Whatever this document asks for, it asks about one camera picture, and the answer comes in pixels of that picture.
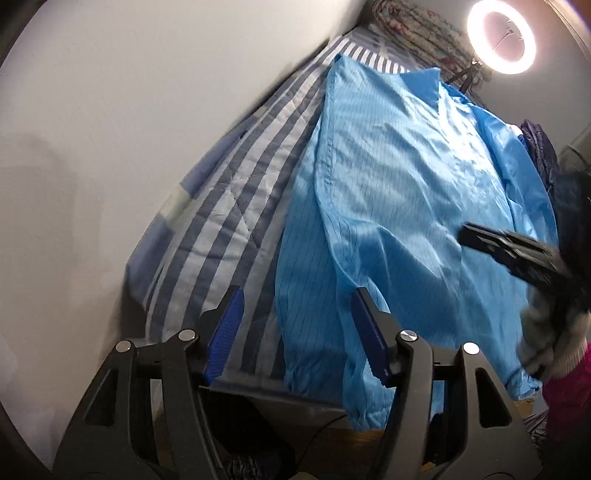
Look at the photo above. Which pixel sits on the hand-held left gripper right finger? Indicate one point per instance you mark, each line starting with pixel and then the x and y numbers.
pixel 369 337

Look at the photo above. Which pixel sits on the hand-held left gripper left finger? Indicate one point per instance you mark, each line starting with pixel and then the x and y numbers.
pixel 225 334

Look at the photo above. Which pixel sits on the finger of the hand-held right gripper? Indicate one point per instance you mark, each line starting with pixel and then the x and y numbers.
pixel 508 251

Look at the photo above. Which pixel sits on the large blue striped garment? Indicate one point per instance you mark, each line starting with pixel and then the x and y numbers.
pixel 392 184

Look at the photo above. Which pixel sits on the person's right forearm pink sleeve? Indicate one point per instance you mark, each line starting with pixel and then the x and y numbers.
pixel 572 401

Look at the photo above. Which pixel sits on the person's right hand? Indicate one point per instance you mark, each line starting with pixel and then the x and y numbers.
pixel 542 332

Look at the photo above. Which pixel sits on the navy padded jacket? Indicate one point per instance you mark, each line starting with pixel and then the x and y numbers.
pixel 540 143

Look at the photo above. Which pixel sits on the blue white striped bed quilt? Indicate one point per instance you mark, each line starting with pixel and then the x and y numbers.
pixel 221 221

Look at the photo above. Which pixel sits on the person's striped pants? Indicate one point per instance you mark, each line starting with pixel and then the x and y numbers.
pixel 538 434

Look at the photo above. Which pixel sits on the floral patterned quilt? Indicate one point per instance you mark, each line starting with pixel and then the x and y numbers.
pixel 415 27

